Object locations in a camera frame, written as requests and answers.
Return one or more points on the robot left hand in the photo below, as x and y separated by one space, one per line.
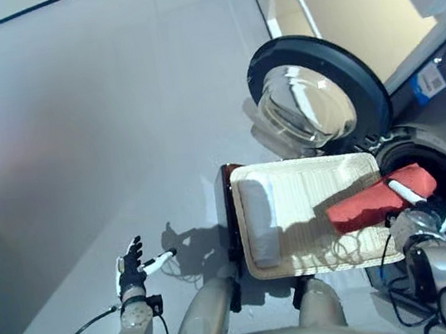
129 269

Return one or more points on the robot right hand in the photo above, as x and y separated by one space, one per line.
431 211

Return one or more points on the red cloth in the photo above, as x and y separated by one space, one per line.
360 213

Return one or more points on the grey front-load washing machine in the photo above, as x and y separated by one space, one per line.
424 137

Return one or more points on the round glass washing machine door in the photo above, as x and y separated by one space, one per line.
359 67

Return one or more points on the glossy brown stool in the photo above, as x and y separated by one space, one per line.
226 217

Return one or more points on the blue white washer sticker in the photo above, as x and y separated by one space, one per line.
425 86

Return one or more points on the cream wicker basket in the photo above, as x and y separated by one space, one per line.
293 190

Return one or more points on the white rolled cloth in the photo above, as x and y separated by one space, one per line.
261 224

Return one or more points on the silver robot right leg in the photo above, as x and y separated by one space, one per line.
319 304

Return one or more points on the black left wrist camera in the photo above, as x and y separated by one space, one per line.
155 305

